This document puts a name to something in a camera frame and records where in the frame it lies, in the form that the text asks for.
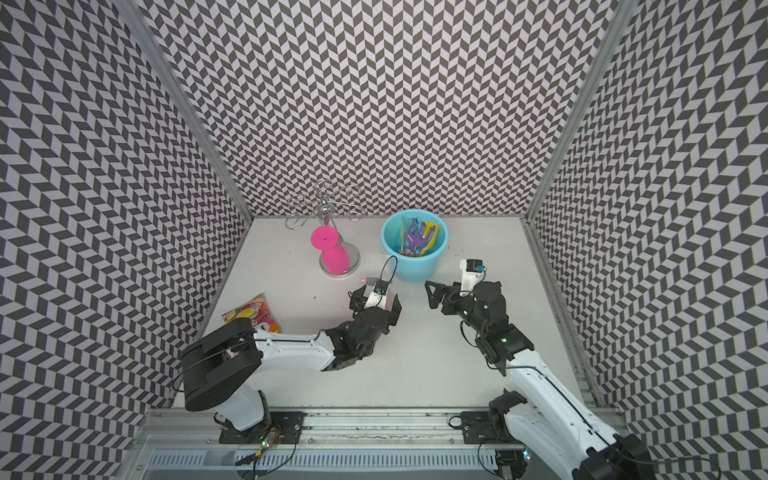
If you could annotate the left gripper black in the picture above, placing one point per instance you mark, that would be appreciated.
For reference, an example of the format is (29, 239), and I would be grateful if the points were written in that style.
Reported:
(358, 302)

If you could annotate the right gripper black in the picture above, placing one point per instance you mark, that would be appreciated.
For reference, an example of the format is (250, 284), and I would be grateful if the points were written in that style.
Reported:
(441, 291)

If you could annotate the purple rake pink handle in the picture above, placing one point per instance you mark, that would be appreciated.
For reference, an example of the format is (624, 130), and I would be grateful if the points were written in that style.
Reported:
(415, 239)

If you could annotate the yellow toy shovel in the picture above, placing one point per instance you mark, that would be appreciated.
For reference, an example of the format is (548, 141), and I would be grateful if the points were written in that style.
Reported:
(430, 233)

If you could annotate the clear pink plastic glass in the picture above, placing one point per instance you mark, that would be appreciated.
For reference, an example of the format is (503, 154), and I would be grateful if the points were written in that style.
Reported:
(390, 298)

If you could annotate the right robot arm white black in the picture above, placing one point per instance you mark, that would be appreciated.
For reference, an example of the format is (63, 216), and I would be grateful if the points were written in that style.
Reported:
(537, 409)

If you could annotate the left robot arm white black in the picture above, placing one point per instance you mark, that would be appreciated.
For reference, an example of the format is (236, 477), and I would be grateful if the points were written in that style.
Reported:
(216, 368)

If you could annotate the turquoise plastic bucket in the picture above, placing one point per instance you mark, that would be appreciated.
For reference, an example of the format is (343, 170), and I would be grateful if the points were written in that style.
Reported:
(412, 268)

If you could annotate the orange candy bag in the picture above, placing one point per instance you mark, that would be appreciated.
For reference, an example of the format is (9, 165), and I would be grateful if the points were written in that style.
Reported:
(258, 312)

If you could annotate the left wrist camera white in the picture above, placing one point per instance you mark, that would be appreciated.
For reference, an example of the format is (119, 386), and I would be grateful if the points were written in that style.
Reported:
(378, 295)

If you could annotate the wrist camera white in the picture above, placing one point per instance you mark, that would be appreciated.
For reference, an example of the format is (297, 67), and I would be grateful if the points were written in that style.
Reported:
(473, 272)
(378, 295)

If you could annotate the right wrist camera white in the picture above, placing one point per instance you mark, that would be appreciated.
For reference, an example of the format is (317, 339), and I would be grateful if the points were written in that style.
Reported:
(473, 272)

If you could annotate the chrome wire glass rack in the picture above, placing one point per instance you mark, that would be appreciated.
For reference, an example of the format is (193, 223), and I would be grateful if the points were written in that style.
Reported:
(326, 202)

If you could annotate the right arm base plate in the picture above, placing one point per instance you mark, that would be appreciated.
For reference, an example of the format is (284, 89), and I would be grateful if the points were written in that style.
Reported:
(486, 427)

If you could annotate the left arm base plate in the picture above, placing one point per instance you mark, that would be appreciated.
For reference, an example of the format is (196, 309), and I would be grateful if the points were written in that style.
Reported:
(281, 427)

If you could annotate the aluminium front rail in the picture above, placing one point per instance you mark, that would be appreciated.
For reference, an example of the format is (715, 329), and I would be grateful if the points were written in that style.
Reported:
(349, 442)

